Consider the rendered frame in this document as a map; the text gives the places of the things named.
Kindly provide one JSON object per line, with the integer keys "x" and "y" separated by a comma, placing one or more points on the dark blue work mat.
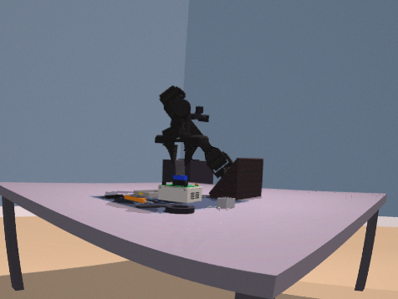
{"x": 206, "y": 201}

